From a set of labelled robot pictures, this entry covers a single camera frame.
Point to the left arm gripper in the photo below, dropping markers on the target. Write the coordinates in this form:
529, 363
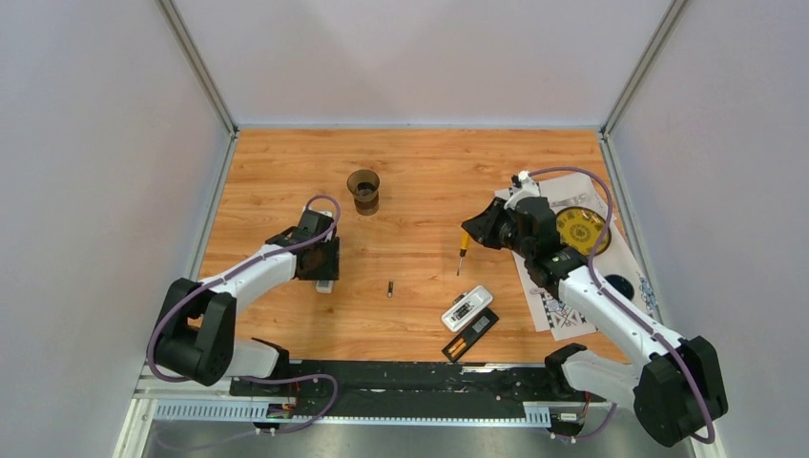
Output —
331, 270

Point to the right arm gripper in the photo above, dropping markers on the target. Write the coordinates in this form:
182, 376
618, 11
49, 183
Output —
482, 226

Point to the yellow handled screwdriver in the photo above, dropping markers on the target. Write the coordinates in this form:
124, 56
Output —
464, 246

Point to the small white remote control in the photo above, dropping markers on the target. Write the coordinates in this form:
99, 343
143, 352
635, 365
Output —
324, 286

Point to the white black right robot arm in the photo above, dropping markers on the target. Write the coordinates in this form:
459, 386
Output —
673, 385

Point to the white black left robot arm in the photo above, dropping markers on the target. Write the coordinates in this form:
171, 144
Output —
194, 339

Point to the brown translucent plastic cup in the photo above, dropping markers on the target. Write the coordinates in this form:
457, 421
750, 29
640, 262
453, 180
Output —
364, 185

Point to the metal fork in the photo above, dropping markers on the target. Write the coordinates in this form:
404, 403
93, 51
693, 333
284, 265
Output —
569, 202

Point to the yellow patterned plate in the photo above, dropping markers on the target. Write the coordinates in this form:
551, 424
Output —
579, 227

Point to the patterned white cloth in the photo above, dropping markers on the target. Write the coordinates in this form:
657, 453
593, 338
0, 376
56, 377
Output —
614, 261

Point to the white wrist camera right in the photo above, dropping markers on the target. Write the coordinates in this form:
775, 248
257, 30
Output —
522, 186

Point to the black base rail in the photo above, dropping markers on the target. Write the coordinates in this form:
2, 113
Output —
376, 389

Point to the aluminium frame rail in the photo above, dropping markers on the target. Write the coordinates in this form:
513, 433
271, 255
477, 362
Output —
192, 401

